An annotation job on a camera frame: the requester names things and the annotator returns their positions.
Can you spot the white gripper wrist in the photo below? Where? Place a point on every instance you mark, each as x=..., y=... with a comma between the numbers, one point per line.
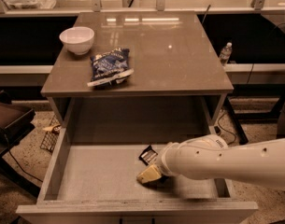
x=165, y=162

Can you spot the black rxbar chocolate bar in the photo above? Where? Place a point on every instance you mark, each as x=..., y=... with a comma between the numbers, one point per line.
x=148, y=157

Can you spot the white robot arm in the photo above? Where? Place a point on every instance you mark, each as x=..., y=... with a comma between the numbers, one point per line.
x=209, y=157

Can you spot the open grey top drawer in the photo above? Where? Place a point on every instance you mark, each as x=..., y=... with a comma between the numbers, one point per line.
x=91, y=178

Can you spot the grey cabinet with counter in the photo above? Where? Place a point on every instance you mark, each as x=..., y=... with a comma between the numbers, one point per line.
x=175, y=92

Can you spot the small snack on floor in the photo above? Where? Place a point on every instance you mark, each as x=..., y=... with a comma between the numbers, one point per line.
x=53, y=129

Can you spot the blue chip bag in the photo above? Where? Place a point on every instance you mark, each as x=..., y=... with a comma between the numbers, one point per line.
x=110, y=67

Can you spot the clear water bottle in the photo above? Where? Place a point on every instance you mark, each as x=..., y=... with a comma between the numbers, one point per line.
x=225, y=53

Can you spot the dark chair at left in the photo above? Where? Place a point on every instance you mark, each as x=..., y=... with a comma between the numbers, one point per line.
x=15, y=124

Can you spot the white bowl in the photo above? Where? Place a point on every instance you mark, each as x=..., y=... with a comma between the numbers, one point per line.
x=78, y=40

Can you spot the wire mesh basket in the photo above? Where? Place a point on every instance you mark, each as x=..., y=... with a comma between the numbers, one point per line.
x=50, y=139

